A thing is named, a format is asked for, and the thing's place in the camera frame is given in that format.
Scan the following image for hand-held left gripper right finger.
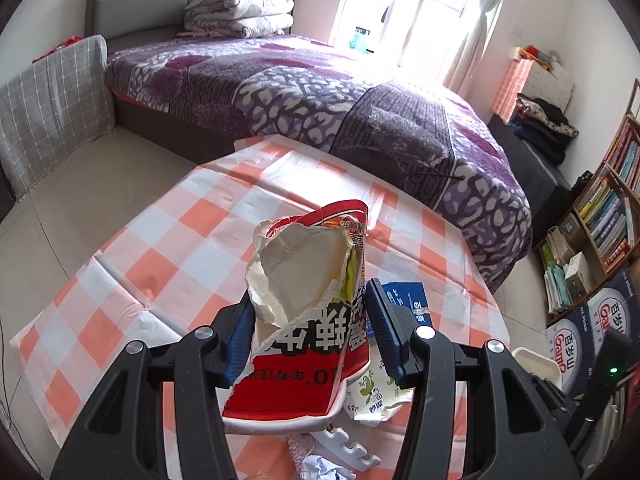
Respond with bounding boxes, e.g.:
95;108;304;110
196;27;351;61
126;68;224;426
365;277;583;480

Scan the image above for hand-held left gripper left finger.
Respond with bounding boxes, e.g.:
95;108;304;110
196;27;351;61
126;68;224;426
50;300;258;480

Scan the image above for torn red noodle cup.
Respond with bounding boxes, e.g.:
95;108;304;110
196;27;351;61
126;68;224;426
221;199;373;433

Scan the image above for green and white wrapper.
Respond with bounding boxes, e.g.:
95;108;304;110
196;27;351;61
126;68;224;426
345;365;416;426

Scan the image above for white trash bin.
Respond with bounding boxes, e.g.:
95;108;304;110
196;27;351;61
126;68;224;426
507;346;563;391

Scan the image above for white paper ball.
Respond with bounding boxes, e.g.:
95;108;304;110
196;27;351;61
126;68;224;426
300;454;358;480

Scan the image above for blue water bottle carton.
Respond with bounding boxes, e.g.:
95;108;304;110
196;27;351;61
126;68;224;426
587;270;640;361
546;307;608;398

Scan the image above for blue box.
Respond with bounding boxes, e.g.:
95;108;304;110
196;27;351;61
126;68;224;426
382;281;428;328

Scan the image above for white plastic holder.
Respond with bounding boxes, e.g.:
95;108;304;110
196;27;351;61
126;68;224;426
310;425;383;471

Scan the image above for orange checked tablecloth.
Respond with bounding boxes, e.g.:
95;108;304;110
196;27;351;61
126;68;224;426
10;135;511;480

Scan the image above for shelved books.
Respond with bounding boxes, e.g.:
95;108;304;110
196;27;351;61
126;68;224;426
540;125;640;311

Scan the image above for wooden bookshelf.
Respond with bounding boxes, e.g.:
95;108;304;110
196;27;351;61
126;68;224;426
535;115;640;326

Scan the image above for black ottoman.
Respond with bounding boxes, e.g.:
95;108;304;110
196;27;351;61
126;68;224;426
487;115;573;251

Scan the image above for pile of dark clothes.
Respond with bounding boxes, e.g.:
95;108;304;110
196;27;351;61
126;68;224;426
510;95;581;163

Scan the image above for bed with purple quilt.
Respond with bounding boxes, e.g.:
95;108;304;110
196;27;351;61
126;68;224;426
102;35;533;293

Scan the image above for pink checked cloth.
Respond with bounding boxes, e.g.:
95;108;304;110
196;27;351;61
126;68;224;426
492;47;533;121

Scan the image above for white quilted storage box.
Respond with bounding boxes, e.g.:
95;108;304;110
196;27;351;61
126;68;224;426
520;62;576;111

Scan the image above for grey checked cloth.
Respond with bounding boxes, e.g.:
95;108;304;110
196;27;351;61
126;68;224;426
0;35;117;196

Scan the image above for red and yellow toys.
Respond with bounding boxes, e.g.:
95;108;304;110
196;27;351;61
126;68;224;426
517;45;561;64

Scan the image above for white curtain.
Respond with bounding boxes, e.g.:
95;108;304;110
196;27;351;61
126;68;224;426
440;0;516;96

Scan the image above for window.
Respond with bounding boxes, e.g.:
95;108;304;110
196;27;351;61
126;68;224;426
327;0;493;83

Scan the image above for folded white quilt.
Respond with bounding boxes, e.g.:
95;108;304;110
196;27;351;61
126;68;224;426
182;0;296;38

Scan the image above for dark bed frame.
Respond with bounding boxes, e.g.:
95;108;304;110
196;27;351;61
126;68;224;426
85;0;261;166

